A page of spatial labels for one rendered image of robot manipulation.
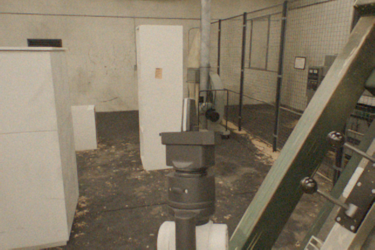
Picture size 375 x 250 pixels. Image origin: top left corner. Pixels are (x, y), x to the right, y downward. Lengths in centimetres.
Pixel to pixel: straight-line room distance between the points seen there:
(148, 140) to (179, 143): 365
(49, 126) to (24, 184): 54
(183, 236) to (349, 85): 69
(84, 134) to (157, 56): 214
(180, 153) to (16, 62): 215
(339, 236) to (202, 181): 38
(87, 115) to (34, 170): 267
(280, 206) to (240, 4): 853
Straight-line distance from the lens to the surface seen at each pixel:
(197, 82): 617
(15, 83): 258
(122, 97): 845
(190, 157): 50
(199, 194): 50
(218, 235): 53
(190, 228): 49
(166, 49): 401
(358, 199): 77
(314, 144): 94
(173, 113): 412
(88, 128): 531
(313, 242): 83
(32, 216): 292
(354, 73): 99
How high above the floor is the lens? 173
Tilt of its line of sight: 13 degrees down
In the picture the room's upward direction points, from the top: straight up
